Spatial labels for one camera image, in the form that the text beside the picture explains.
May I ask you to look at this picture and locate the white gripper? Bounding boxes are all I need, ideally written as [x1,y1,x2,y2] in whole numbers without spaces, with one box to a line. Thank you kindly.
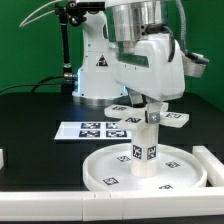
[108,34,185,124]

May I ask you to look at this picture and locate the white cross-shaped table base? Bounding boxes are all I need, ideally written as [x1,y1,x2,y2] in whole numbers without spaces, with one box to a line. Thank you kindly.
[104,103,189,132]

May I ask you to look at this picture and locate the white round table top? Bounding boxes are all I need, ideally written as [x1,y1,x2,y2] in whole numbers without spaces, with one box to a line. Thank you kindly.
[83,143,207,191]

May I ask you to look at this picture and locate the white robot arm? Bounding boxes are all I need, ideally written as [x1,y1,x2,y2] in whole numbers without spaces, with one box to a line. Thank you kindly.
[75,0,185,102]

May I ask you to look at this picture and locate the white marker sheet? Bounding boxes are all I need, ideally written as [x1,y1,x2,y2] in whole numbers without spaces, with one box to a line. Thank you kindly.
[55,122,131,140]

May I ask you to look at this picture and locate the white right fence bar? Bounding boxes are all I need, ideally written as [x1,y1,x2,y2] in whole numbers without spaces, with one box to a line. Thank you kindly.
[192,146,224,187]

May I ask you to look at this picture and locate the white fence bar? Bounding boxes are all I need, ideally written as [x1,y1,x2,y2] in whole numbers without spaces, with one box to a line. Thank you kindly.
[192,146,224,187]
[0,187,224,221]
[0,149,4,170]

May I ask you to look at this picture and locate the white left fence bar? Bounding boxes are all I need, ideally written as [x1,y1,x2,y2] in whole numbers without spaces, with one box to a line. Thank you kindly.
[0,149,4,170]

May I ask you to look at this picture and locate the white front fence bar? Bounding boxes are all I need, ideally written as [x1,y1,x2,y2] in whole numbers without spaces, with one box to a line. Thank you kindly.
[0,187,224,221]

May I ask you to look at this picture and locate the black camera stand pole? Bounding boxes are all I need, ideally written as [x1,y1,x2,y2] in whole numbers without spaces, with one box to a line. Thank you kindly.
[55,3,76,95]

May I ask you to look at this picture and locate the black cable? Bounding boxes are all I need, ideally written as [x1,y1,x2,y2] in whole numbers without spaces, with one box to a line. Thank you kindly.
[0,75,66,96]

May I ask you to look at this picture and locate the black camera on mount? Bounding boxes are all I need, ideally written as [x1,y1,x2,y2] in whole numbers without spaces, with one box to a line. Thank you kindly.
[66,0,107,26]

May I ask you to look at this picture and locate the white cable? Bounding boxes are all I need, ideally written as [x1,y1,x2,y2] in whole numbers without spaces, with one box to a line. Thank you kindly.
[18,0,66,28]

